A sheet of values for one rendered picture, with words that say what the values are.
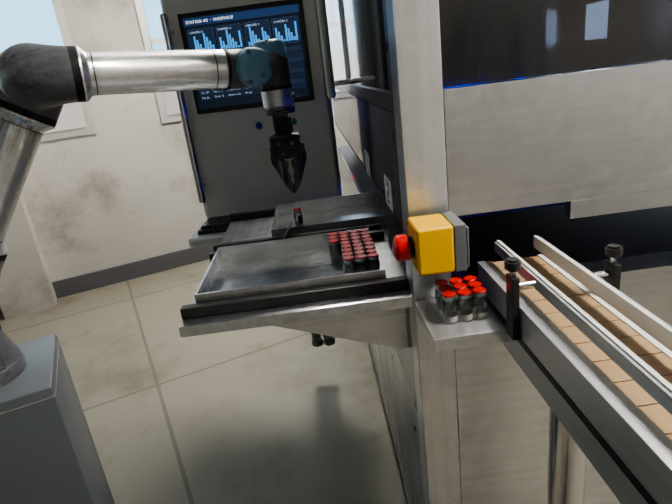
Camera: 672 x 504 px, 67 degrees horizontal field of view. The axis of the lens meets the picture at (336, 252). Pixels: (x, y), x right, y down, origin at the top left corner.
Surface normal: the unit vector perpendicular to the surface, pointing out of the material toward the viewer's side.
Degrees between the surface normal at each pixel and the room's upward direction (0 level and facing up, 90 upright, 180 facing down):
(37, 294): 90
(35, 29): 90
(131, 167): 90
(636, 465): 90
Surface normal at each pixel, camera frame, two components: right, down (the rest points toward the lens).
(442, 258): 0.06, 0.33
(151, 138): 0.44, 0.26
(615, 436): -0.99, 0.13
